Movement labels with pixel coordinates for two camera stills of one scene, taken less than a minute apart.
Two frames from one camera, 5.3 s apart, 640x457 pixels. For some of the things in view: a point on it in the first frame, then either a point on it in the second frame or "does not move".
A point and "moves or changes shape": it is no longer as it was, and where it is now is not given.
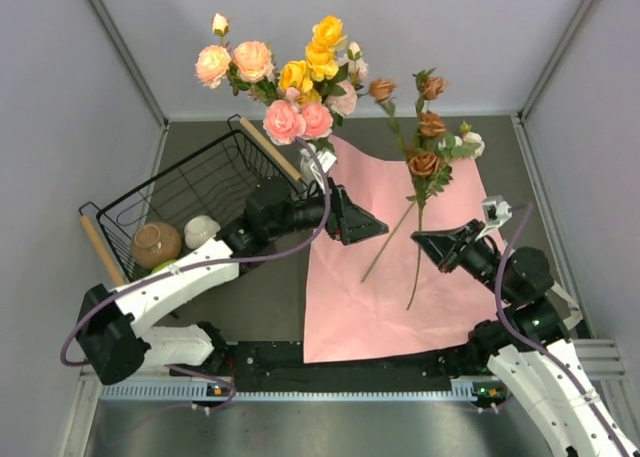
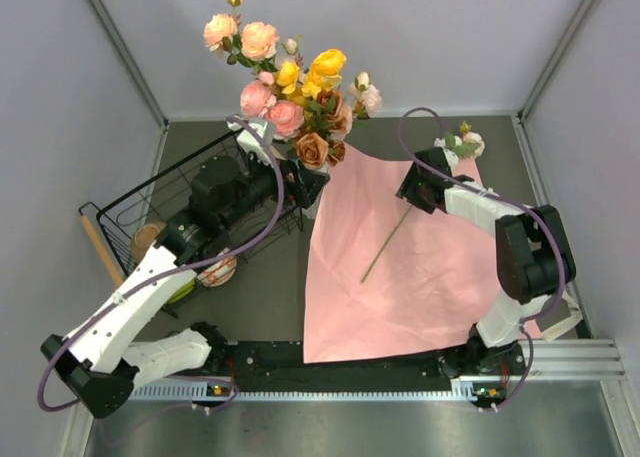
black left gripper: (347, 221) → (306, 183)
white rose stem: (462, 145) does not move
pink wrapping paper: (385, 295) does not move
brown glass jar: (154, 242) does not move
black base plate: (284, 359) does not move
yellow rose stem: (320, 63) moves or changes shape
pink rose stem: (343, 99) moves or changes shape
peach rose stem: (249, 66) → (252, 43)
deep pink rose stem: (286, 124) → (258, 99)
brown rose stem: (427, 154) → (315, 151)
